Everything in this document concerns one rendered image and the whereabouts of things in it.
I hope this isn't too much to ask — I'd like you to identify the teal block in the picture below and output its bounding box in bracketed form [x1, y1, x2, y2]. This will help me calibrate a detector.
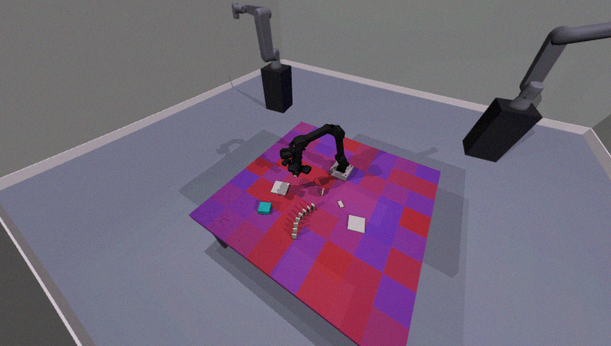
[258, 202, 272, 215]

